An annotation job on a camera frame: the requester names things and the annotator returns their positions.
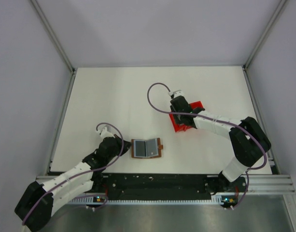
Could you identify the aluminium frame left post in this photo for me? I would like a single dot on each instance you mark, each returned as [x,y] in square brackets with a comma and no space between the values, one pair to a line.
[52,35]

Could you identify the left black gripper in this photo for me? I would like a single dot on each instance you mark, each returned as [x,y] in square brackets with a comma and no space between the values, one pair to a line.
[126,146]

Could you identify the grey card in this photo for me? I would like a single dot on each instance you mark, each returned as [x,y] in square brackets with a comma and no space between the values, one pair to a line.
[152,148]

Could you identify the white slotted cable duct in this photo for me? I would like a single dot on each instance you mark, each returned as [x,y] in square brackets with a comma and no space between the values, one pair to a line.
[214,200]

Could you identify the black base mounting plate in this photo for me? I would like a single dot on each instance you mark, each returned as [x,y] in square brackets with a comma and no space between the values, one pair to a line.
[166,195]

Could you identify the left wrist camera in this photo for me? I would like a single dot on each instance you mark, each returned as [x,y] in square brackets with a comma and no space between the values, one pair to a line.
[104,132]

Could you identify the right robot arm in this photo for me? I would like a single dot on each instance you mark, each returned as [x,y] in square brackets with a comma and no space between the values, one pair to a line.
[249,142]

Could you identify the aluminium frame front rail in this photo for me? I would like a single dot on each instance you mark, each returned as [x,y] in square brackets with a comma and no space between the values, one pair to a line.
[268,183]

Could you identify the red plastic card bin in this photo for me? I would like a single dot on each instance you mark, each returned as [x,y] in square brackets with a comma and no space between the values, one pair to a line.
[179,128]

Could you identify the aluminium frame right post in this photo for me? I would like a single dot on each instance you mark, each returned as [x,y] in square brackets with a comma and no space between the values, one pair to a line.
[266,32]

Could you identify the aluminium frame post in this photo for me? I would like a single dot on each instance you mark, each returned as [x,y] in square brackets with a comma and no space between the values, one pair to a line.
[52,35]
[266,32]

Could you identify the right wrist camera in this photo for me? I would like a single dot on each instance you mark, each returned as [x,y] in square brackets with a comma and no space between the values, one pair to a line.
[174,94]

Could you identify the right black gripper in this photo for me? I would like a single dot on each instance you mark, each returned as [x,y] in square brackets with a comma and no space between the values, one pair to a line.
[178,120]

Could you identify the brown leather card holder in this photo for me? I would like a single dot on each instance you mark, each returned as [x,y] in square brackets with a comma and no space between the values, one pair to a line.
[138,149]

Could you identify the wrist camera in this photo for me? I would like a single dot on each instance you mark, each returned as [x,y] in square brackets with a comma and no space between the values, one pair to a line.
[174,94]
[104,132]

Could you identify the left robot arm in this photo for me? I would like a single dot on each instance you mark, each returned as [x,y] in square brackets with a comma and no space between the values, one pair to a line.
[41,201]

